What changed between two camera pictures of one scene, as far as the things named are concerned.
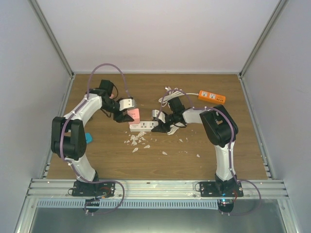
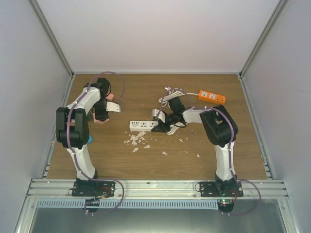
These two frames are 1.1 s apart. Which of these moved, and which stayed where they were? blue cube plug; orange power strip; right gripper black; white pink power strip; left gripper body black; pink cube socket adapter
Moved: left gripper body black; pink cube socket adapter
Stayed: right gripper black; white pink power strip; blue cube plug; orange power strip
